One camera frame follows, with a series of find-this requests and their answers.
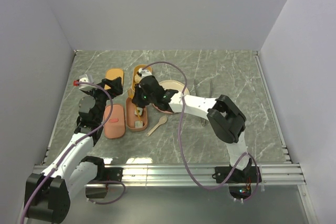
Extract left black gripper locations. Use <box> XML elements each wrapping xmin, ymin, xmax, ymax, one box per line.
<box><xmin>85</xmin><ymin>77</ymin><xmax>122</xmax><ymax>123</ymax></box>

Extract green sushi roll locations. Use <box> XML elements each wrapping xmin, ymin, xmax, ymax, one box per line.
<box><xmin>134</xmin><ymin>107</ymin><xmax>143</xmax><ymax>116</ymax></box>

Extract orange lunch box lid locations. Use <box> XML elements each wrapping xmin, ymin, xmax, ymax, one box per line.
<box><xmin>105</xmin><ymin>68</ymin><xmax>124</xmax><ymax>84</ymax></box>

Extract orange plastic fork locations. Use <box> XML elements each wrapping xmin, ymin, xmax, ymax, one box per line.
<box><xmin>128</xmin><ymin>88</ymin><xmax>142</xmax><ymax>122</ymax></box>

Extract orange lunch box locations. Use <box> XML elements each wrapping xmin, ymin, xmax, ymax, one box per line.
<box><xmin>130</xmin><ymin>65</ymin><xmax>146</xmax><ymax>94</ymax></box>

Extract steamed bun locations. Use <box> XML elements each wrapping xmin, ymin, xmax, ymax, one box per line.
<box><xmin>134</xmin><ymin>74</ymin><xmax>141</xmax><ymax>83</ymax></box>

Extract pink lunch box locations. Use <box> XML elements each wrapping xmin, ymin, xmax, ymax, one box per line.
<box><xmin>125</xmin><ymin>98</ymin><xmax>148</xmax><ymax>132</ymax></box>

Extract yellow sushi roll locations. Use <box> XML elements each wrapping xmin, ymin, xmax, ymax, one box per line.
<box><xmin>134</xmin><ymin>120</ymin><xmax>143</xmax><ymax>129</ymax></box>

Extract beige spoon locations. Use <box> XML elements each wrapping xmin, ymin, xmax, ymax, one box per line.
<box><xmin>146</xmin><ymin>116</ymin><xmax>167</xmax><ymax>136</ymax></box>

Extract pink lunch box lid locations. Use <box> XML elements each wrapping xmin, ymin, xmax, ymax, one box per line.
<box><xmin>103</xmin><ymin>104</ymin><xmax>125</xmax><ymax>139</ymax></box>

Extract metal tongs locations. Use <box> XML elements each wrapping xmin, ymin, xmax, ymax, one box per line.
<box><xmin>193</xmin><ymin>79</ymin><xmax>213</xmax><ymax>127</ymax></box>

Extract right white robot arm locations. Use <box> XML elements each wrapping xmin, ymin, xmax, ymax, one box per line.
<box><xmin>132</xmin><ymin>74</ymin><xmax>262</xmax><ymax>184</ymax></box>

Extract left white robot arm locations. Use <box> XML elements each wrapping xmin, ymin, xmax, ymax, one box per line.
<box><xmin>20</xmin><ymin>75</ymin><xmax>123</xmax><ymax>223</ymax></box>

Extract pink and cream plate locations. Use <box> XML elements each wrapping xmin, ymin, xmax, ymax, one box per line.
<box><xmin>153</xmin><ymin>80</ymin><xmax>190</xmax><ymax>114</ymax></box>

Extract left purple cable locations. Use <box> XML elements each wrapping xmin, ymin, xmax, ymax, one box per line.
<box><xmin>19</xmin><ymin>82</ymin><xmax>126</xmax><ymax>224</ymax></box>

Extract purple cable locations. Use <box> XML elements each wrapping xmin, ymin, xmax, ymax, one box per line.
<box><xmin>19</xmin><ymin>82</ymin><xmax>126</xmax><ymax>224</ymax></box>
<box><xmin>143</xmin><ymin>61</ymin><xmax>263</xmax><ymax>204</ymax></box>

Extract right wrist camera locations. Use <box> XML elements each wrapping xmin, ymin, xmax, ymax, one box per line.
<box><xmin>137</xmin><ymin>68</ymin><xmax>151</xmax><ymax>78</ymax></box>

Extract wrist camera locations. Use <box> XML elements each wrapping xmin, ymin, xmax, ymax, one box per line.
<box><xmin>137</xmin><ymin>68</ymin><xmax>151</xmax><ymax>78</ymax></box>
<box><xmin>73</xmin><ymin>74</ymin><xmax>94</xmax><ymax>90</ymax></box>

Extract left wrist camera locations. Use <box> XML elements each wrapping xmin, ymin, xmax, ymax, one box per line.
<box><xmin>73</xmin><ymin>74</ymin><xmax>94</xmax><ymax>90</ymax></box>

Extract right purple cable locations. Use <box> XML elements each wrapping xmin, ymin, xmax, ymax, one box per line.
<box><xmin>143</xmin><ymin>61</ymin><xmax>263</xmax><ymax>204</ymax></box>

